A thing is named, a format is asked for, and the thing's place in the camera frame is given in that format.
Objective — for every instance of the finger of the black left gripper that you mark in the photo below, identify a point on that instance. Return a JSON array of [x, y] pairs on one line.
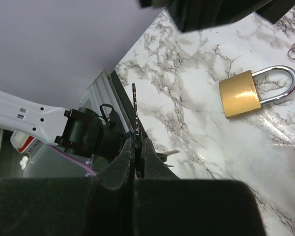
[[195, 15]]

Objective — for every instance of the black headed key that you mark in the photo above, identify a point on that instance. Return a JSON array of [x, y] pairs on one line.
[[136, 115]]

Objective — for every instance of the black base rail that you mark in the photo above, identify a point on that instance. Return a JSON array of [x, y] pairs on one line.
[[123, 98]]

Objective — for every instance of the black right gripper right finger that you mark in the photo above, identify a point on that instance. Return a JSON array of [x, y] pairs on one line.
[[150, 164]]

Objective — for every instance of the brass padlock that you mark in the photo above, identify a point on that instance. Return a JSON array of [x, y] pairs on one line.
[[239, 95]]

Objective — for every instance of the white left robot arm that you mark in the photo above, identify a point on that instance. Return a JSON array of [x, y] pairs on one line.
[[83, 132]]

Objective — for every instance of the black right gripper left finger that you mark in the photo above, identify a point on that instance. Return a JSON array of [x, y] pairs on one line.
[[118, 172]]

